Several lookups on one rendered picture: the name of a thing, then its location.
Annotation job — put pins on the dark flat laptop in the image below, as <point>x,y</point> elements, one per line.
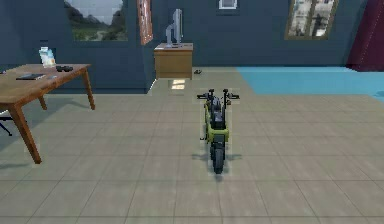
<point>30,76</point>

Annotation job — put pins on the green and black motorbike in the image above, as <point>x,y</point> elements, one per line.
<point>217,126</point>

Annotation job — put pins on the small dark object on floor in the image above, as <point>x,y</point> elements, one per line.
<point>197,71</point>

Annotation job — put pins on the light wooden cabinet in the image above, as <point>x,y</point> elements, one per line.
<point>173,61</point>

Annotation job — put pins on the grey flat television set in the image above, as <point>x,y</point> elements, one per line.
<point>176,28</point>

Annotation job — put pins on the reddish framed picture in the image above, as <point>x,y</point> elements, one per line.
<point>145,20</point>

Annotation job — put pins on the small white framed picture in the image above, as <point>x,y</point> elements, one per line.
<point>228,3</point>

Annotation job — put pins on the wood framed window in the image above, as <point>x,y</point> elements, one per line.
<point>311,19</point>

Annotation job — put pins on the brown wooden table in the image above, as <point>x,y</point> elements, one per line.
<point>23,86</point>

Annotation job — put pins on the black chair base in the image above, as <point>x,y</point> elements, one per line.
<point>5,124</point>

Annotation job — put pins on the dark red curtain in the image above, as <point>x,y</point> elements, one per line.
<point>367,36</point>

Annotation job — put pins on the landscape picture on wall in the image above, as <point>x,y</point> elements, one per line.
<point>96,20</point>

